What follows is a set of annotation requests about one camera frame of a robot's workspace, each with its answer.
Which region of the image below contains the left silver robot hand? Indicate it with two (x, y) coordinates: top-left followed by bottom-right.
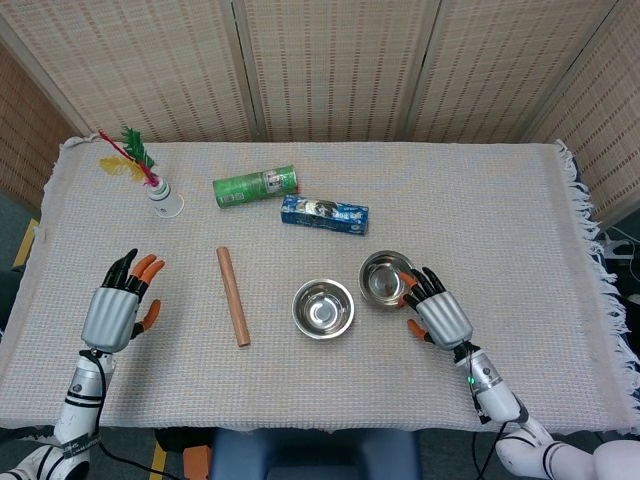
(80, 248), (166, 354)

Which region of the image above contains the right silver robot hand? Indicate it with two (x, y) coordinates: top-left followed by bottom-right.
(398, 267), (475, 351)

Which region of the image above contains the stainless steel bowl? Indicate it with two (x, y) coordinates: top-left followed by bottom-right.
(292, 279), (356, 340)
(358, 249), (419, 309)
(293, 299), (356, 342)

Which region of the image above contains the grey woven tablecloth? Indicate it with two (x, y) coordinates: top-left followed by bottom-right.
(0, 134), (640, 436)

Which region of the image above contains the wooden rolling pin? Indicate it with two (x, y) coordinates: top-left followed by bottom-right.
(215, 246), (252, 348)

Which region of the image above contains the blue rectangular carton box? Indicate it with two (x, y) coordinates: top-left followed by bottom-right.
(279, 193), (371, 236)

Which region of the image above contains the orange block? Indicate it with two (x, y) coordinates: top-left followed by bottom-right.
(182, 446), (211, 474)

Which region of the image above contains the colourful feather shuttlecock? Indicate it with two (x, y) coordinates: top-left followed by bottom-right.
(98, 127), (166, 194)

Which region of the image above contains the blue padded chair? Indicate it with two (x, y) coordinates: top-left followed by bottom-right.
(209, 428), (421, 480)

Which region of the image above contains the green cylindrical can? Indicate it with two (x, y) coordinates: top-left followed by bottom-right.
(212, 164), (301, 209)

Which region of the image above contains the woven folding screen panel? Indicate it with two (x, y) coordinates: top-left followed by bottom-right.
(523, 0), (640, 224)
(0, 0), (267, 145)
(404, 0), (619, 145)
(0, 39), (84, 211)
(230, 0), (442, 144)

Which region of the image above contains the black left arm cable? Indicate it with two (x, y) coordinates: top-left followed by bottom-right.
(79, 349), (181, 480)

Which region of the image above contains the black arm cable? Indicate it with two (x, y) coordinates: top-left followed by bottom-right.
(457, 344), (511, 480)
(79, 349), (181, 480)

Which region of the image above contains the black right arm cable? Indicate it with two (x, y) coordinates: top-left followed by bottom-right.
(457, 344), (511, 480)

